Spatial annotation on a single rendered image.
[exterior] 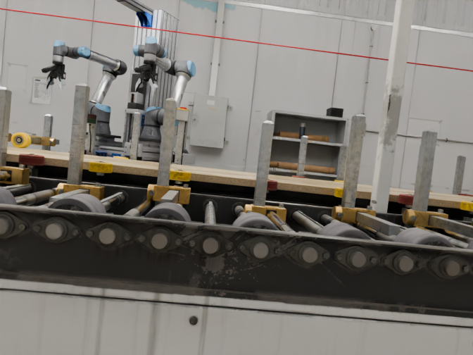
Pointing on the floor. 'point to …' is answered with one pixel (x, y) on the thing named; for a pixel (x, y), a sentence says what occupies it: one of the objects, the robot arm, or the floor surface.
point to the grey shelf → (286, 150)
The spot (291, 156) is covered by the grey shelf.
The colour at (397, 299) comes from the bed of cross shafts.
